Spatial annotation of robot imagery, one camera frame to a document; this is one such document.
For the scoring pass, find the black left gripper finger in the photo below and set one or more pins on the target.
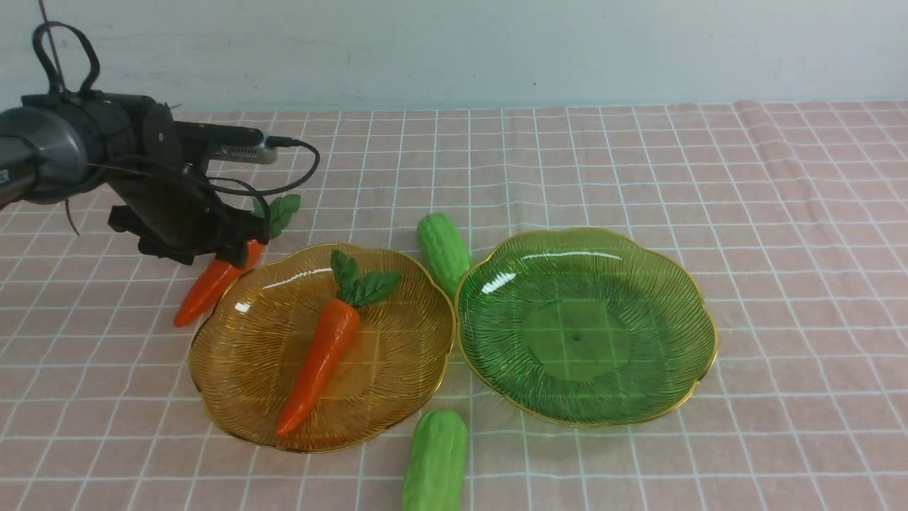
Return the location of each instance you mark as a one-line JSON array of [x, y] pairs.
[[236, 230]]

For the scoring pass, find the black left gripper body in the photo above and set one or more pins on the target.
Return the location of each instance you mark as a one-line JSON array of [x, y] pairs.
[[169, 202]]

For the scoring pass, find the orange toy carrot with leaves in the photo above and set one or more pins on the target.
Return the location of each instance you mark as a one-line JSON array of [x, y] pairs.
[[219, 275]]

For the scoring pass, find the green toy cucumber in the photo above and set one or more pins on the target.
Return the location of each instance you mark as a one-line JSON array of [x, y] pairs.
[[436, 472], [444, 251]]

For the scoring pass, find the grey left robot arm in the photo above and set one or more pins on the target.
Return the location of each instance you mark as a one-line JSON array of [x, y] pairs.
[[56, 148]]

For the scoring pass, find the amber ribbed glass plate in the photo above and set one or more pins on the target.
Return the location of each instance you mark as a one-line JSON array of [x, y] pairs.
[[246, 358]]

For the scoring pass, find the green ribbed glass plate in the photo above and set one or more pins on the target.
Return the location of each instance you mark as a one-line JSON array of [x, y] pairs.
[[584, 327]]

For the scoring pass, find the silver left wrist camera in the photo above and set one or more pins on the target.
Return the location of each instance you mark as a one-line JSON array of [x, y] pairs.
[[237, 144]]

